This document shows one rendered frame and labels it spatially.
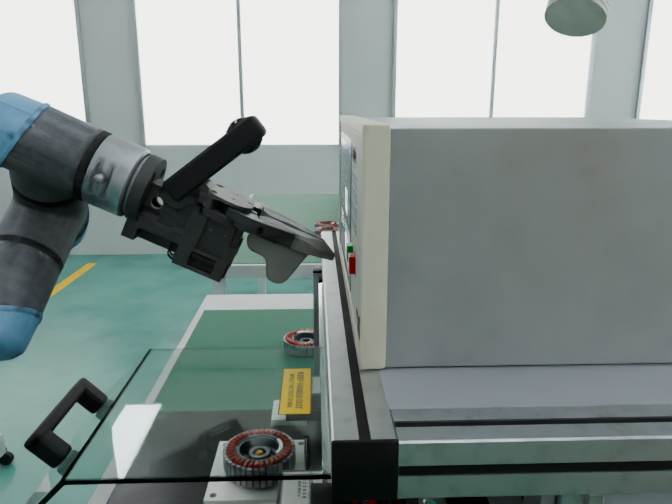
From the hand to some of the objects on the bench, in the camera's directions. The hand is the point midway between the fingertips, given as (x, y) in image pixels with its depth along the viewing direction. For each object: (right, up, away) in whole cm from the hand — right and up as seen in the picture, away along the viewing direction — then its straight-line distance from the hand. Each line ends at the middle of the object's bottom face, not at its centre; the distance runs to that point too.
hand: (325, 246), depth 62 cm
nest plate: (-11, -36, +30) cm, 48 cm away
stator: (-6, -25, +81) cm, 85 cm away
